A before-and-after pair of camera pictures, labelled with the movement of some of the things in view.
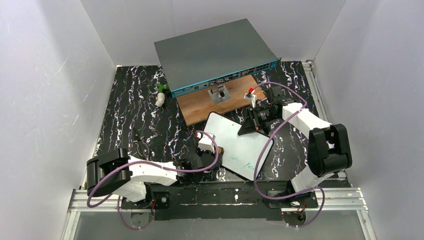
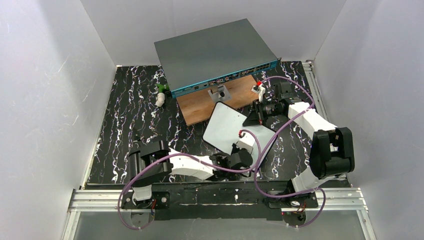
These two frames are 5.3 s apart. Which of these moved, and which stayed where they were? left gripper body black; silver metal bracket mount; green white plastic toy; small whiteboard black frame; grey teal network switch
Moved: small whiteboard black frame; left gripper body black
Stayed: silver metal bracket mount; green white plastic toy; grey teal network switch
